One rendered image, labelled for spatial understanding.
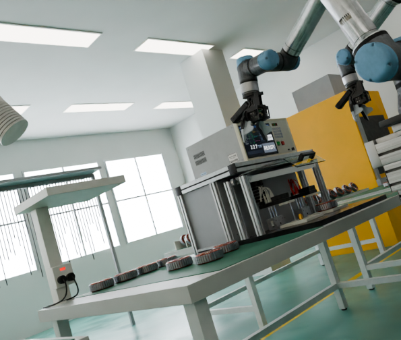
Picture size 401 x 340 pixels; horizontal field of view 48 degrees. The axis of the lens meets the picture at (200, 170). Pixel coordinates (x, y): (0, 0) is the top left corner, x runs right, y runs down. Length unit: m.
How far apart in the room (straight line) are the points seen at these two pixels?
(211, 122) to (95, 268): 3.77
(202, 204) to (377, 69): 1.14
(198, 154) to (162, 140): 8.02
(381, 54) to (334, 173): 4.61
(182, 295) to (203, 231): 1.03
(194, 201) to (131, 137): 7.68
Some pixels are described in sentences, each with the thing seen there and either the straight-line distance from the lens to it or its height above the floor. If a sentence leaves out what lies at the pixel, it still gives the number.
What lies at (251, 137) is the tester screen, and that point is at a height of 1.23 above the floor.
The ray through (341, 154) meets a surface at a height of 1.22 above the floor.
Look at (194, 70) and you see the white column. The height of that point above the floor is 3.07.
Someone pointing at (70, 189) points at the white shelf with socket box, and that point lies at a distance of 1.87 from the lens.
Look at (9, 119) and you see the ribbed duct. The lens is 2.25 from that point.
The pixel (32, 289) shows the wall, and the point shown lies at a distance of 8.19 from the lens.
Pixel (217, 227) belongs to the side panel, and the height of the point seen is 0.86.
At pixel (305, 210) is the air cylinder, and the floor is 0.80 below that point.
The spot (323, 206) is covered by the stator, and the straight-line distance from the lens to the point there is 2.28.
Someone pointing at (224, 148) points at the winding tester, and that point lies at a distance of 2.25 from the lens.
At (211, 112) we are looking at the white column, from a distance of 6.46.
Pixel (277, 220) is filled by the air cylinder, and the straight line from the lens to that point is 2.19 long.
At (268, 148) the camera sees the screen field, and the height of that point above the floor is 1.16.
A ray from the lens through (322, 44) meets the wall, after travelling 8.17.
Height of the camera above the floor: 0.89
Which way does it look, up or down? 7 degrees up
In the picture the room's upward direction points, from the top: 17 degrees counter-clockwise
